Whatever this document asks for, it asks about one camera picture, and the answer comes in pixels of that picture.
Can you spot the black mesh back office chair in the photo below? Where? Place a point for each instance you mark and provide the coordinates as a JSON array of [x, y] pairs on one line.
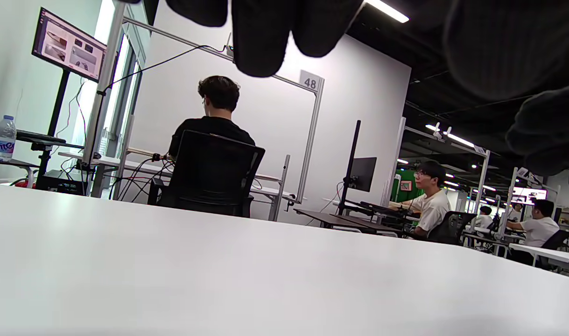
[[209, 172]]

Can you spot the clear plastic water bottle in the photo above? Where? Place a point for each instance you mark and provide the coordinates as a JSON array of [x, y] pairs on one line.
[[3, 140]]

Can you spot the white number sign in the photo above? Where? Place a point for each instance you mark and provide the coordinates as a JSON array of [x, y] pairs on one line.
[[311, 81]]

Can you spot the ceiling light strip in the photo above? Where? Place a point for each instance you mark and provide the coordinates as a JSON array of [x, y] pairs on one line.
[[387, 10], [457, 139]]

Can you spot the monitor on black stand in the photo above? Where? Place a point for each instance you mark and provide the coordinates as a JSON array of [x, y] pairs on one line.
[[69, 44]]

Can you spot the black monitor on pole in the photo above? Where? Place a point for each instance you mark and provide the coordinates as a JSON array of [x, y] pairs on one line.
[[362, 173]]

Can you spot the aluminium frame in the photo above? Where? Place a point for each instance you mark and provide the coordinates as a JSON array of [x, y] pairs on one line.
[[312, 140]]

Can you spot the green board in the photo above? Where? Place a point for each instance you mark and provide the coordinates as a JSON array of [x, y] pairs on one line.
[[405, 177]]

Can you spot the person's left hand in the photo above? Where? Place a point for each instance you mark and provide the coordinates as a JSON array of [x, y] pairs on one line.
[[261, 37]]

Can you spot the white table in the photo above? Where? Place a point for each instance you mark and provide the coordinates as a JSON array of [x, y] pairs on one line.
[[219, 270]]

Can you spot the white desk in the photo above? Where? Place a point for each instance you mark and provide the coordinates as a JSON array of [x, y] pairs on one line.
[[107, 161]]

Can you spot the black monitor stand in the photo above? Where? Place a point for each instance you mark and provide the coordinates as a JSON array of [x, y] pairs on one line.
[[56, 112]]

